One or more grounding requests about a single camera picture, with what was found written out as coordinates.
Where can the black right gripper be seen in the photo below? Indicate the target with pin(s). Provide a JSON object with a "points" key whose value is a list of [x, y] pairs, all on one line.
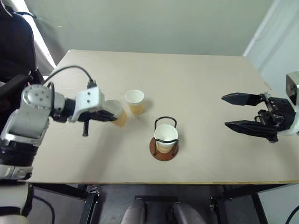
{"points": [[280, 114]]}

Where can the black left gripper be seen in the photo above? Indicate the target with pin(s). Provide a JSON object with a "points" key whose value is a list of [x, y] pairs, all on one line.
{"points": [[90, 116]]}

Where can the paper cup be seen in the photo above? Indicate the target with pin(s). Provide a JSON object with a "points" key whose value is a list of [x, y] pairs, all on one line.
{"points": [[136, 107], [164, 135], [121, 119]]}

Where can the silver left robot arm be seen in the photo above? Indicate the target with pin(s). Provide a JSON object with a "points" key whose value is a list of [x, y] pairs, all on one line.
{"points": [[25, 121]]}

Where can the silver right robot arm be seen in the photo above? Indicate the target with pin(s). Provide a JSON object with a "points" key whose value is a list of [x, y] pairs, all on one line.
{"points": [[293, 84]]}

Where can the dark rounded shape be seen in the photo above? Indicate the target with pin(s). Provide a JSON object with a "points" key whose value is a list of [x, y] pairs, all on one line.
{"points": [[184, 213], [134, 212]]}

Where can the black office chair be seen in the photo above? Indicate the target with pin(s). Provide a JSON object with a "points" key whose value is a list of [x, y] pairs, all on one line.
{"points": [[14, 46]]}

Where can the white robot body shell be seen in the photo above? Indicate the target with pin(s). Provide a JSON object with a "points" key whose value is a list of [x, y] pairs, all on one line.
{"points": [[11, 203]]}

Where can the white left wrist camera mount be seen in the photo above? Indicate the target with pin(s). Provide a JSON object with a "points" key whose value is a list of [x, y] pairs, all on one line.
{"points": [[90, 98]]}

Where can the black metal table frame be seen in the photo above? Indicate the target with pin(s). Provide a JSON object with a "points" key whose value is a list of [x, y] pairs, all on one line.
{"points": [[90, 205]]}

